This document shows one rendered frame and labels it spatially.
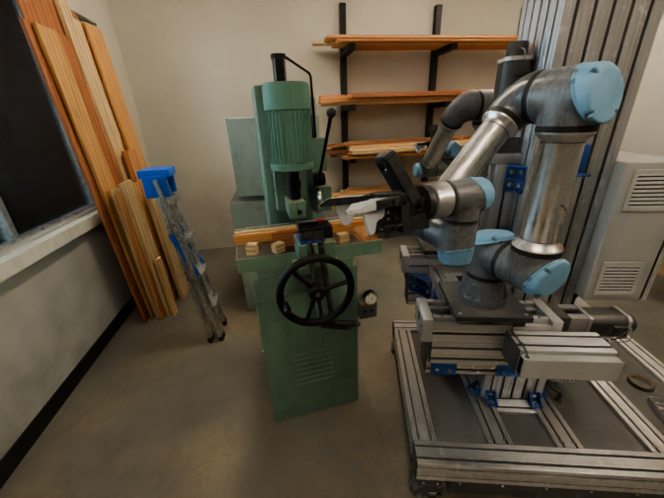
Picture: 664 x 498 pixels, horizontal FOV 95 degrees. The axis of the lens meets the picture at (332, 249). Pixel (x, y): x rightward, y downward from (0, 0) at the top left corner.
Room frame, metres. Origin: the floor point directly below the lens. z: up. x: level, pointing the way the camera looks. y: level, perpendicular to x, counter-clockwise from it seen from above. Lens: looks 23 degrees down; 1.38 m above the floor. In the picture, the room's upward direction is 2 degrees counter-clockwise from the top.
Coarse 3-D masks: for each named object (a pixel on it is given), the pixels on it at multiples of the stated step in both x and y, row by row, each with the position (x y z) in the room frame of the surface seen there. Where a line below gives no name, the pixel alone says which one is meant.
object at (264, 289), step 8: (328, 272) 1.14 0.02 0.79; (336, 272) 1.15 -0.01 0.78; (352, 272) 1.16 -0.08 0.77; (256, 280) 1.07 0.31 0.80; (264, 280) 1.07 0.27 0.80; (272, 280) 1.08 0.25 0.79; (288, 280) 1.10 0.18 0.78; (296, 280) 1.10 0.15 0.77; (320, 280) 1.13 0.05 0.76; (336, 280) 1.15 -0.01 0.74; (344, 280) 1.16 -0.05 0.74; (256, 288) 1.06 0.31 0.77; (264, 288) 1.07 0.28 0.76; (272, 288) 1.08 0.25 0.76; (288, 288) 1.09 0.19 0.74; (296, 288) 1.10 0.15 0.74; (304, 288) 1.11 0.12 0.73; (256, 296) 1.06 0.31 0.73; (264, 296) 1.07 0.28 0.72; (272, 296) 1.08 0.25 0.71
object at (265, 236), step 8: (336, 224) 1.31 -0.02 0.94; (352, 224) 1.33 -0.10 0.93; (360, 224) 1.34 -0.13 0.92; (256, 232) 1.24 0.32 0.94; (264, 232) 1.23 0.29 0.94; (272, 232) 1.24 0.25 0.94; (240, 240) 1.20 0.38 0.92; (248, 240) 1.21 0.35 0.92; (256, 240) 1.22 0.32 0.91; (264, 240) 1.23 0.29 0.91; (272, 240) 1.24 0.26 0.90
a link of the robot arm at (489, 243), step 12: (480, 240) 0.82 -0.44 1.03; (492, 240) 0.80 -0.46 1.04; (504, 240) 0.79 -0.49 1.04; (480, 252) 0.82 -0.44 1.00; (492, 252) 0.79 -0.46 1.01; (468, 264) 0.85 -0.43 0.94; (480, 264) 0.81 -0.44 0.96; (492, 264) 0.77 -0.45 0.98; (480, 276) 0.81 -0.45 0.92; (492, 276) 0.80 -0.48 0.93
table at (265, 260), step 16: (336, 240) 1.21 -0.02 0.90; (352, 240) 1.20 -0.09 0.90; (240, 256) 1.08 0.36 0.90; (256, 256) 1.08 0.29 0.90; (272, 256) 1.08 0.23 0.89; (288, 256) 1.10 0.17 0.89; (336, 256) 1.11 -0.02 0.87; (352, 256) 1.16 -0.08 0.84; (240, 272) 1.05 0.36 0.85; (304, 272) 1.02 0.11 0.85; (320, 272) 1.03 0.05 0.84
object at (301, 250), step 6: (294, 234) 1.14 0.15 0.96; (294, 240) 1.10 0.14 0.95; (330, 240) 1.06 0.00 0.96; (294, 246) 1.12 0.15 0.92; (300, 246) 1.02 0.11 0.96; (324, 246) 1.04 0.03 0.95; (330, 246) 1.04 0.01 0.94; (300, 252) 1.02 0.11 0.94; (306, 252) 1.02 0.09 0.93; (318, 252) 1.03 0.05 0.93; (330, 252) 1.04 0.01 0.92; (318, 264) 1.03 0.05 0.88
